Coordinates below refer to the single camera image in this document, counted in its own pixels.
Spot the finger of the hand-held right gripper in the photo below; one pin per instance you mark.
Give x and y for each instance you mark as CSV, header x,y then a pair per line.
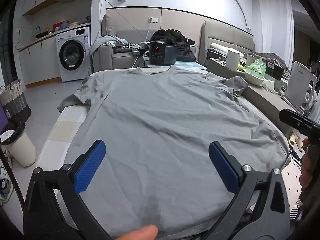
x,y
296,120

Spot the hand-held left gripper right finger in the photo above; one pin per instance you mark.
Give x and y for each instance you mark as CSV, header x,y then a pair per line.
x,y
225,168

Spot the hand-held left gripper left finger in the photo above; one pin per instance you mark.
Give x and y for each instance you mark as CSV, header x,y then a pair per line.
x,y
90,166

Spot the grey t-shirt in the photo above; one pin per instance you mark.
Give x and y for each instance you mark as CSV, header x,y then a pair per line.
x,y
162,130

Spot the person's right hand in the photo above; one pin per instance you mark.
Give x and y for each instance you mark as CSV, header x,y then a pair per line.
x,y
305,170

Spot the person's left hand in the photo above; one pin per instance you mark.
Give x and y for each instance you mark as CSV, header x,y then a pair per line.
x,y
140,233

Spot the cream slipper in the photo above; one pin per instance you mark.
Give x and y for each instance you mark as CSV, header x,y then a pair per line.
x,y
295,142

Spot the white electric kettle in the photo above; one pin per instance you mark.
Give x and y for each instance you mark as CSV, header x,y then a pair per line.
x,y
298,80

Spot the grey low cabinet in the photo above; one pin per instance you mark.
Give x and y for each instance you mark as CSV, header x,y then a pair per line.
x,y
262,97

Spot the black box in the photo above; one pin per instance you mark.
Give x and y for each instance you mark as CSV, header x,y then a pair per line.
x,y
275,70

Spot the patterned white rug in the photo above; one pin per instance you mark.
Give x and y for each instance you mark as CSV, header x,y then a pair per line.
x,y
292,187

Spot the green plastic bag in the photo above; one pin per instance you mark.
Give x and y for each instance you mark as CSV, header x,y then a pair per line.
x,y
257,68

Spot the dark grey clothing pile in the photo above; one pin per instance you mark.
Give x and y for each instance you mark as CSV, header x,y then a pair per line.
x,y
272,57

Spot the white trash bin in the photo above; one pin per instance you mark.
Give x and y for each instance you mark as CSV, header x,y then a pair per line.
x,y
22,150

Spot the white green sneaker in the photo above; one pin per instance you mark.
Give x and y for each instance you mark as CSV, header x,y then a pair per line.
x,y
5,185

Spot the white cylinder container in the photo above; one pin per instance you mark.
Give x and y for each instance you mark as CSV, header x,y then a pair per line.
x,y
233,60

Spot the white curtain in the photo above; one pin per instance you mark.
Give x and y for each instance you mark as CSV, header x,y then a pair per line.
x,y
275,30

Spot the purple bag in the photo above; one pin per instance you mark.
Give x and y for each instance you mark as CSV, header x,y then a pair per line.
x,y
3,120

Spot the woven laundry basket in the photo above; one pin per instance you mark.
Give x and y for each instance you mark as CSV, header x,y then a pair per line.
x,y
13,97

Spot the teal checked cloth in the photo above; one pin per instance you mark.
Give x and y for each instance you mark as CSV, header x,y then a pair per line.
x,y
190,66

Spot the beige upholstered bed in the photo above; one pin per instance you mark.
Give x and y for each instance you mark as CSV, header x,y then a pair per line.
x,y
225,35

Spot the white washing machine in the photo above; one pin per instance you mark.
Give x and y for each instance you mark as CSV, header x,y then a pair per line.
x,y
75,55

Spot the grey sofa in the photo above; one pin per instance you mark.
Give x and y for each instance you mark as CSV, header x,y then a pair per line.
x,y
125,58

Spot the kitchen counter cabinet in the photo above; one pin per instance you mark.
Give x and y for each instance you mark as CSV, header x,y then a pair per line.
x,y
37,62

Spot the houndstooth pillow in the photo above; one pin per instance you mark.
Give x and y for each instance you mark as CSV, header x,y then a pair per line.
x,y
125,46

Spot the light grey blanket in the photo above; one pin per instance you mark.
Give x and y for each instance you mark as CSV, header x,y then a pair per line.
x,y
107,40

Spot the crumpled grey garment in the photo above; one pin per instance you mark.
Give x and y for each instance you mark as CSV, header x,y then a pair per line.
x,y
140,48

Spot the black rice cooker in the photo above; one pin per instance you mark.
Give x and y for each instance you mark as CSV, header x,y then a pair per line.
x,y
162,52

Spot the black jacket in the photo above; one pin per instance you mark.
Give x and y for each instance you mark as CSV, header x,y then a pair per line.
x,y
172,36

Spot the white wall socket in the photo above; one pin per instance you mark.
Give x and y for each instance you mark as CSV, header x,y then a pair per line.
x,y
153,19

